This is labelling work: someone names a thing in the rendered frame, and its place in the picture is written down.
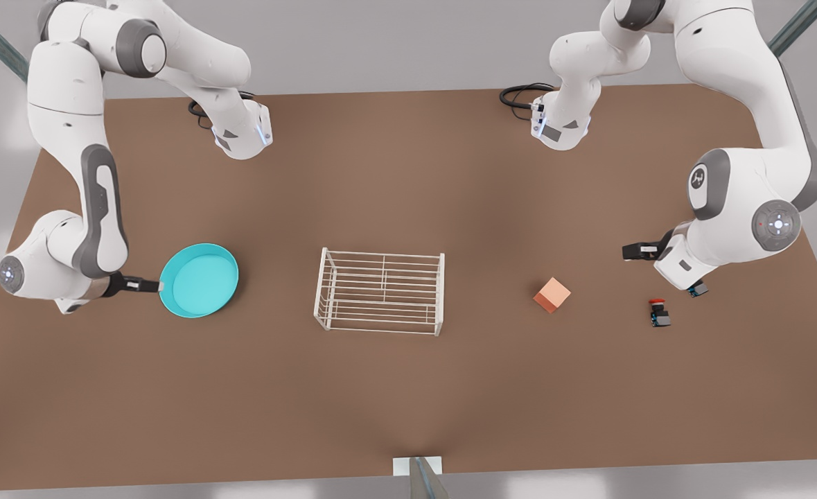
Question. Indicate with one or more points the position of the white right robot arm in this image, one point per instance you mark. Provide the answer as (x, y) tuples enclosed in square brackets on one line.
[(68, 97)]

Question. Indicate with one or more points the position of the red button switch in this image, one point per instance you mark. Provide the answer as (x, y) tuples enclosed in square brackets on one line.
[(659, 315)]

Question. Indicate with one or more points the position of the silver frame post with foot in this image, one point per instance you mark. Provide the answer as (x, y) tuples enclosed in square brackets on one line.
[(423, 478)]

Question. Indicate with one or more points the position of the teal round plate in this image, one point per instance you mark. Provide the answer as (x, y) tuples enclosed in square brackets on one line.
[(200, 281)]

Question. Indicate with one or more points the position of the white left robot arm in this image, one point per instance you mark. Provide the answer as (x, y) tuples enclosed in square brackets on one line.
[(734, 76)]

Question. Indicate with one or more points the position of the orange cube block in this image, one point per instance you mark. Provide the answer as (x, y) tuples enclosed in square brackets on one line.
[(551, 294)]

